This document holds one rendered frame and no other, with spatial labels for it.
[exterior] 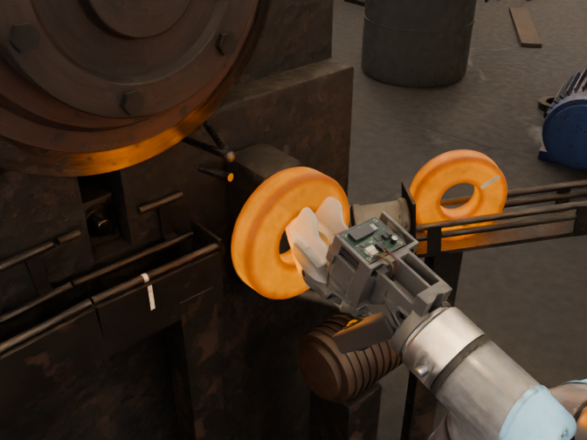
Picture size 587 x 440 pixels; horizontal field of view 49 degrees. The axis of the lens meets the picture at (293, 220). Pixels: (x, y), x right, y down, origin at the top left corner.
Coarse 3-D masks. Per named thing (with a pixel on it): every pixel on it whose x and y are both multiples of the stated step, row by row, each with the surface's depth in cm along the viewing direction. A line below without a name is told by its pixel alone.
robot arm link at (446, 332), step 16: (432, 320) 60; (448, 320) 60; (464, 320) 60; (416, 336) 60; (432, 336) 59; (448, 336) 59; (464, 336) 59; (480, 336) 63; (416, 352) 60; (432, 352) 59; (448, 352) 58; (416, 368) 60; (432, 368) 59
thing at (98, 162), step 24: (264, 0) 81; (264, 24) 82; (240, 72) 83; (216, 96) 82; (192, 120) 81; (0, 144) 66; (24, 144) 68; (144, 144) 78; (168, 144) 80; (24, 168) 69; (48, 168) 71; (72, 168) 73; (96, 168) 75; (120, 168) 77
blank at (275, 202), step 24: (288, 168) 72; (312, 168) 75; (264, 192) 70; (288, 192) 70; (312, 192) 72; (336, 192) 75; (240, 216) 70; (264, 216) 69; (288, 216) 71; (240, 240) 70; (264, 240) 70; (240, 264) 71; (264, 264) 72; (288, 264) 75; (264, 288) 73; (288, 288) 76
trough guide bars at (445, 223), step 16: (512, 192) 110; (528, 192) 110; (560, 192) 112; (576, 192) 111; (544, 208) 105; (560, 208) 105; (576, 208) 105; (416, 224) 105; (432, 224) 104; (448, 224) 104; (464, 224) 105; (496, 224) 106; (512, 224) 106; (528, 224) 106; (576, 224) 107; (432, 240) 106; (432, 256) 107
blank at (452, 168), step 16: (432, 160) 103; (448, 160) 101; (464, 160) 101; (480, 160) 101; (416, 176) 105; (432, 176) 102; (448, 176) 102; (464, 176) 102; (480, 176) 103; (496, 176) 103; (416, 192) 103; (432, 192) 103; (480, 192) 104; (496, 192) 105; (416, 208) 105; (432, 208) 105; (464, 208) 108; (480, 208) 106; (496, 208) 106; (480, 224) 108
